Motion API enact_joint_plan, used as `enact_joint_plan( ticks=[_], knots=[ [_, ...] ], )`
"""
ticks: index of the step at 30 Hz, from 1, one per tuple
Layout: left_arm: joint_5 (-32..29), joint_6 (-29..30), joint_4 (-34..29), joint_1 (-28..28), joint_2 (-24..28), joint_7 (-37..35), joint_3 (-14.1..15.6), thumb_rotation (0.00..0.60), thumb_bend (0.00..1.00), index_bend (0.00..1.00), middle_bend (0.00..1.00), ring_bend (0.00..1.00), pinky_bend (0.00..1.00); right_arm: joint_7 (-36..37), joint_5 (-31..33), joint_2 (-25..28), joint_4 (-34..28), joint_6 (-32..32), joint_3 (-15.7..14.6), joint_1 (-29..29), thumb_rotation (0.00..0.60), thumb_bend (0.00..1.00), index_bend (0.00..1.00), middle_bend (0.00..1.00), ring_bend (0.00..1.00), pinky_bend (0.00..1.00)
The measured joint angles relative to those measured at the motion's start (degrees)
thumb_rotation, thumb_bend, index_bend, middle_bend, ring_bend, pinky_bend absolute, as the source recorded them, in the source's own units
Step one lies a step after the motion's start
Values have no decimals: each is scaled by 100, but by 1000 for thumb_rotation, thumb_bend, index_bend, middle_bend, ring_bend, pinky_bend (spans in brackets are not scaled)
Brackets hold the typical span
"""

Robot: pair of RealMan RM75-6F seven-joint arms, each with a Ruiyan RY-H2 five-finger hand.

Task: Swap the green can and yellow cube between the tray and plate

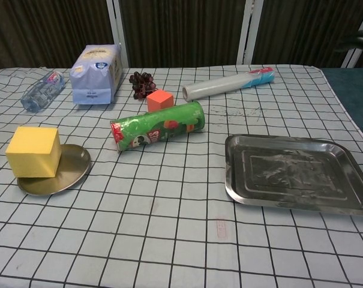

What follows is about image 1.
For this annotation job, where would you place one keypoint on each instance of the dark red grape bunch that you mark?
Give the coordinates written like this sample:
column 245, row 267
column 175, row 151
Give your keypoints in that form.
column 140, row 82

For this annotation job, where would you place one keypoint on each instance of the checked white tablecloth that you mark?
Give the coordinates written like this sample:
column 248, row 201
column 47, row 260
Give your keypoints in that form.
column 157, row 210

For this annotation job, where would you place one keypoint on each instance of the round metal plate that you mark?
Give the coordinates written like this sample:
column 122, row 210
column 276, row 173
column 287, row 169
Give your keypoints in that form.
column 70, row 168

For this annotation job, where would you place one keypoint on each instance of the dark teal table pad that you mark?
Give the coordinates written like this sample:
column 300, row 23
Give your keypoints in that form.
column 352, row 90

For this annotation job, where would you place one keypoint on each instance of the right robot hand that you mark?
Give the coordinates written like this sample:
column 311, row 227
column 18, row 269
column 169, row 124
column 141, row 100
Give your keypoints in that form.
column 359, row 39

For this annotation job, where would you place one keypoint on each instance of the orange foam cube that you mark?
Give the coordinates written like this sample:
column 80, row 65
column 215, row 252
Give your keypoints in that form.
column 157, row 100

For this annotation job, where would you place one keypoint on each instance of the green chips can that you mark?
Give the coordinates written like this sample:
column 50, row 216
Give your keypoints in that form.
column 160, row 129

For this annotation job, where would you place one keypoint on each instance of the clear plastic water bottle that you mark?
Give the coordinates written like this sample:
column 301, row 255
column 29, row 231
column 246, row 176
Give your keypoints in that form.
column 43, row 91

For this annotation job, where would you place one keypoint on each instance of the cling film roll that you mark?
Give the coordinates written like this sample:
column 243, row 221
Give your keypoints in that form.
column 217, row 87

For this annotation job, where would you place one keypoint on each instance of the white screen frame post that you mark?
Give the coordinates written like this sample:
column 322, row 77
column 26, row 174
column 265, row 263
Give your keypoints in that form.
column 118, row 27
column 356, row 57
column 248, row 30

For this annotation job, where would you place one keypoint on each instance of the rectangular steel tray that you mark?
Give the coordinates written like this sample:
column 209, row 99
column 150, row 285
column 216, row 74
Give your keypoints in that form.
column 289, row 174

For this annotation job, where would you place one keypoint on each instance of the light blue paper bag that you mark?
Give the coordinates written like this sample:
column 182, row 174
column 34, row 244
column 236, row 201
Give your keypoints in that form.
column 92, row 78

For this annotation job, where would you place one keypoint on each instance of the yellow foam cube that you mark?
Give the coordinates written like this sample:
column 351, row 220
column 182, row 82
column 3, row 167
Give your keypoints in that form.
column 31, row 153

